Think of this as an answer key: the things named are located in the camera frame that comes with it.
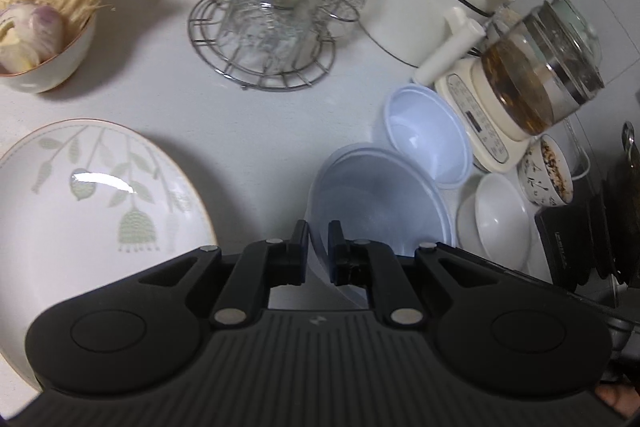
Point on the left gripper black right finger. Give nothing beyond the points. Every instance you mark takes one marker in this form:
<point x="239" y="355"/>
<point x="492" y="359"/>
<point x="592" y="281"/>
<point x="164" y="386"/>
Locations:
<point x="373" y="266"/>

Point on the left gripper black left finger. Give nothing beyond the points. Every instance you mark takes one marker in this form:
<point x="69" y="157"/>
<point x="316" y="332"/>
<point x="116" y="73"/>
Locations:
<point x="259" y="268"/>

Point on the translucent blue plastic bowl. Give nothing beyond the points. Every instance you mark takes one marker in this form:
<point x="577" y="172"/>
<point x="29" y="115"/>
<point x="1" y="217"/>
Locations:
<point x="418" y="123"/>
<point x="376" y="194"/>

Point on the small white bowl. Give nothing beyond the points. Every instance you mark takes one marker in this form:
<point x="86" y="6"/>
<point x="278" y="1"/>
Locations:
<point x="493" y="223"/>

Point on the white plate green leaf pattern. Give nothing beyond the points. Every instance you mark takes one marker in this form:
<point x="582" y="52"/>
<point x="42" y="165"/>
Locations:
<point x="84" y="203"/>

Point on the person's right hand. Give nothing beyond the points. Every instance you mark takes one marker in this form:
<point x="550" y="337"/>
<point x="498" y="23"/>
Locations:
<point x="625" y="400"/>

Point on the black induction cooker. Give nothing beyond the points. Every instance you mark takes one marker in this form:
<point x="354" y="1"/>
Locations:
<point x="594" y="236"/>

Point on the speckled bowl with grains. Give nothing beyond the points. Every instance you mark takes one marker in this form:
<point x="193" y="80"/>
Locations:
<point x="544" y="174"/>

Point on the glass tea kettle on base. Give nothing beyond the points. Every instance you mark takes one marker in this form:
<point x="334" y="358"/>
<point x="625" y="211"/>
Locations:
<point x="531" y="78"/>

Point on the white bowl with vegetables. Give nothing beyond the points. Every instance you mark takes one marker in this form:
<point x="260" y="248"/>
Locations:
<point x="52" y="73"/>

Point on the halved purple onion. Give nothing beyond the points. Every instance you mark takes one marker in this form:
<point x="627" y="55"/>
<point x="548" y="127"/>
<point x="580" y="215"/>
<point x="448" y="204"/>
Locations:
<point x="30" y="35"/>

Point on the wire glass cup rack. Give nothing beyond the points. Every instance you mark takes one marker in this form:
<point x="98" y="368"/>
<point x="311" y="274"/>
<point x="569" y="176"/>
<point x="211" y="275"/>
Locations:
<point x="269" y="45"/>

